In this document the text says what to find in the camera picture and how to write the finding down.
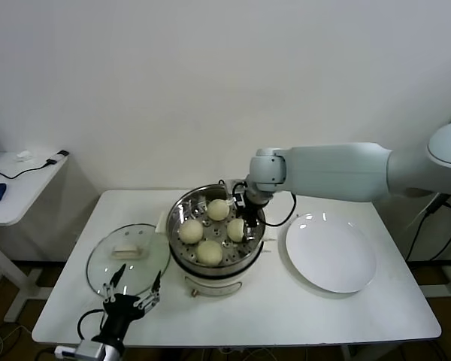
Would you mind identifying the steel steamer pot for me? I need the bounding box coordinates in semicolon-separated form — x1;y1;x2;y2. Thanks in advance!
154;210;277;298

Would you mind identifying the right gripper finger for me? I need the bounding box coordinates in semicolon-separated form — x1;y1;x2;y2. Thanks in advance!
242;222;257;244

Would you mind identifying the black power adapter cable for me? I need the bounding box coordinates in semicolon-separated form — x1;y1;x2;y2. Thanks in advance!
404;191;451;262

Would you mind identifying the white flat cable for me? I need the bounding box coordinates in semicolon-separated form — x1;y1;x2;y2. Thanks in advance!
407;195;443;229

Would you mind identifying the white steamed baozi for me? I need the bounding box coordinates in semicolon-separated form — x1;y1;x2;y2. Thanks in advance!
178;219;204;244
206;199;230;222
225;219;246;243
195;240;224;267

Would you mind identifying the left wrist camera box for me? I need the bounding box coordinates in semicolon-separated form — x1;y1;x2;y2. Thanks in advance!
54;340;108;361

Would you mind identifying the large white plate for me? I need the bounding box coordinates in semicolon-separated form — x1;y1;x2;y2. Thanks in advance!
284;212;377;295

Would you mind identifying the round glass lid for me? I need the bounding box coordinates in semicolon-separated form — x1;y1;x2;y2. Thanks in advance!
85;224;171;299

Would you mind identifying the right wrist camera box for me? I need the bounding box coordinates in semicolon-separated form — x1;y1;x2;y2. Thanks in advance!
231;182;249;208

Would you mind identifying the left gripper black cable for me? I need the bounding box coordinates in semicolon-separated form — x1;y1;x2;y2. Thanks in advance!
77;308;106;339

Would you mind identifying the stainless steel steamer basket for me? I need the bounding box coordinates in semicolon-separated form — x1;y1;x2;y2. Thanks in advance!
165;184;266;270

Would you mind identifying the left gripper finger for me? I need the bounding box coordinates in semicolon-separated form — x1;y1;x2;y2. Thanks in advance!
133;270;162;312
100;262;127;302

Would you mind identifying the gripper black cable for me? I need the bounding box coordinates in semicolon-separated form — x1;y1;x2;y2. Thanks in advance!
77;308;106;339
265;193;298;229

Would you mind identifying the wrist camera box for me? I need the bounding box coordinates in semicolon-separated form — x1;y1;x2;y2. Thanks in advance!
54;340;108;361
231;182;249;208

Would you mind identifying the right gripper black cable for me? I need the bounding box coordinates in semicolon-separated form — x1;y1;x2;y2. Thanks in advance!
265;193;298;229

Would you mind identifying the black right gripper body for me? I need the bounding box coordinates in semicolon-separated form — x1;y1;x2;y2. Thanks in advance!
240;195;270;226

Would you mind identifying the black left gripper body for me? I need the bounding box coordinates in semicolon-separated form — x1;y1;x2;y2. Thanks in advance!
93;295;144;341

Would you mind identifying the white side desk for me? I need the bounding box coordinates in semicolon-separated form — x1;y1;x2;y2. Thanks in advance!
0;151;71;324

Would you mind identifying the black desk cable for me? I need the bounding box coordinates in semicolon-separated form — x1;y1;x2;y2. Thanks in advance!
0;159;57;182

